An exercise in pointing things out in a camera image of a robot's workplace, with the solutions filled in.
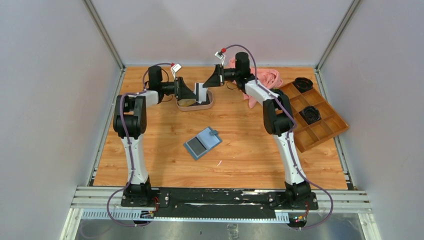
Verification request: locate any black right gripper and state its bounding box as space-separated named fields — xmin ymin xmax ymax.
xmin=203 ymin=64 xmax=241 ymax=88

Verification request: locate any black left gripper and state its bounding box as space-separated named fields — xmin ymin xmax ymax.
xmin=159 ymin=77 xmax=197 ymax=100

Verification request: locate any white silver credit card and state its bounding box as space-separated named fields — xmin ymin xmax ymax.
xmin=194 ymin=82 xmax=208 ymax=104

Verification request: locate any teal leather card holder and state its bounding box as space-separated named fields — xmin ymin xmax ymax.
xmin=183 ymin=126 xmax=223 ymax=161

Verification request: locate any black credit card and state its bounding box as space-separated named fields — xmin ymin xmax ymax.
xmin=187 ymin=137 xmax=207 ymax=156

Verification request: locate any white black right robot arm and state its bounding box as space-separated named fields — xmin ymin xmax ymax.
xmin=203 ymin=51 xmax=315 ymax=209

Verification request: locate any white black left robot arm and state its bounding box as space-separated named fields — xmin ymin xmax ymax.
xmin=112 ymin=63 xmax=197 ymax=207

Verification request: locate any gold credit card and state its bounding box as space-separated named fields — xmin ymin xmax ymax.
xmin=177 ymin=99 xmax=197 ymax=107

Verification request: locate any beige oval tray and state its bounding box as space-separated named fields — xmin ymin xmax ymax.
xmin=176 ymin=90 xmax=214 ymax=112

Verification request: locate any pink cloth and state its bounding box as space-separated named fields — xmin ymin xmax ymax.
xmin=243 ymin=68 xmax=283 ymax=109

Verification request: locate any rolled tie orange pattern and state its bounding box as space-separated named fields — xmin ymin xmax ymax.
xmin=292 ymin=77 xmax=314 ymax=94

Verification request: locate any wooden compartment organizer tray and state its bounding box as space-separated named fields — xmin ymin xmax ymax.
xmin=280 ymin=77 xmax=350 ymax=153

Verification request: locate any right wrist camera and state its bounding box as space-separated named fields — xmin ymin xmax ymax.
xmin=214 ymin=48 xmax=227 ymax=67

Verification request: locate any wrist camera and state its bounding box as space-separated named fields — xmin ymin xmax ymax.
xmin=214 ymin=48 xmax=227 ymax=67
xmin=170 ymin=63 xmax=182 ymax=80

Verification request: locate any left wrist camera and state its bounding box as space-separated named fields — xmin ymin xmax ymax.
xmin=170 ymin=63 xmax=182 ymax=80

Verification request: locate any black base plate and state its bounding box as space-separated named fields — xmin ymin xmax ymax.
xmin=131 ymin=187 xmax=319 ymax=220

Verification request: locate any aluminium frame rail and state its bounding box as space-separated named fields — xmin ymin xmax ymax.
xmin=61 ymin=186 xmax=381 ymax=240

